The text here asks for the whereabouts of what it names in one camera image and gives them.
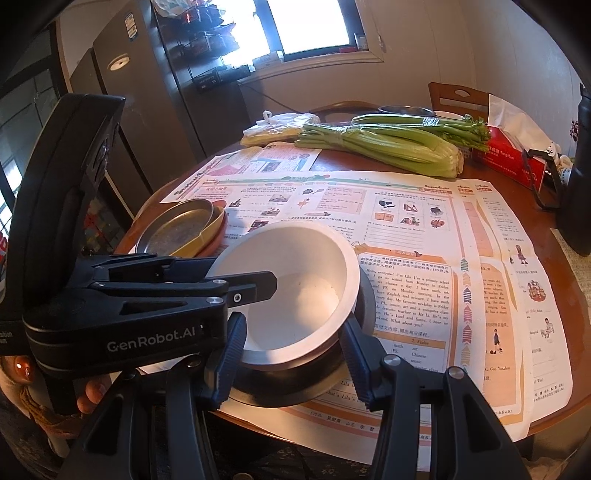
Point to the round steel plate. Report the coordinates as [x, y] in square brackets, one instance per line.
[178, 226]

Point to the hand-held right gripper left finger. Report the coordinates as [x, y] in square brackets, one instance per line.
[233, 355]

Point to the window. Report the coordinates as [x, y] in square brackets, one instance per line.
[304, 23]

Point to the person's left hand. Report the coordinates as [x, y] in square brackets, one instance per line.
[92, 394]

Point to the square-back wooden chair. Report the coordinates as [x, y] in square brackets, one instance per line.
[457, 97]

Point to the orange plate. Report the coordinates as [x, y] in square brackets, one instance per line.
[221, 232]

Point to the grey refrigerator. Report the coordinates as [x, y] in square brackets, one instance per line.
[147, 101]

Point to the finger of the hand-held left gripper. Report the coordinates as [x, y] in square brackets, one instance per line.
[256, 285]

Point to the thin celery bunch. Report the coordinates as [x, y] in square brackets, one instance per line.
[429, 127]

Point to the black water bottle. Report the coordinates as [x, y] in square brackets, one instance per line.
[577, 203]

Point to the round fridge magnet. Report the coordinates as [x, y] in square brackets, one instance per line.
[118, 62]

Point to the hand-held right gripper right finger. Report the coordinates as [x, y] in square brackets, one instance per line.
[355, 364]

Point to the clear plastic food bag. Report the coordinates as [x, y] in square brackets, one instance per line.
[272, 129]

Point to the red tissue box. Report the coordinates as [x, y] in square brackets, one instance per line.
[503, 152]

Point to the round-back wooden chair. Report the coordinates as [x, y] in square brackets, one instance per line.
[344, 108]

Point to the steel bowl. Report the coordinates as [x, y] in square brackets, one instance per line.
[300, 378]

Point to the thick celery bunch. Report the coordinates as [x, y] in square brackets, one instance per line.
[383, 147]

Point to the small printed newspaper sheet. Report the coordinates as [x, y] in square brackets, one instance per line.
[258, 161]

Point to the large printed newspaper sheet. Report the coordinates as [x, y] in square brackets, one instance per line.
[415, 221]

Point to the steel basin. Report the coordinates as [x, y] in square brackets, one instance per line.
[406, 110]

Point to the yellow ribbed plate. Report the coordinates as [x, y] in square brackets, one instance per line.
[205, 240]

